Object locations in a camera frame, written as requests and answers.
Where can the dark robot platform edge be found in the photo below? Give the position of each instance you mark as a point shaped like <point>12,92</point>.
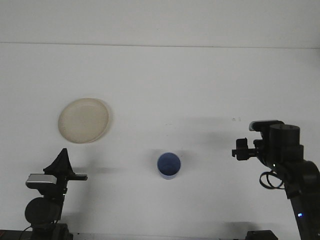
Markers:
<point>11,235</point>

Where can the pale round plate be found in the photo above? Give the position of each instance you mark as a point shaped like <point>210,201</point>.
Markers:
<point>83,121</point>

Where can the pale blue cup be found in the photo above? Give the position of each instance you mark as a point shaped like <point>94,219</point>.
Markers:
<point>168,163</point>

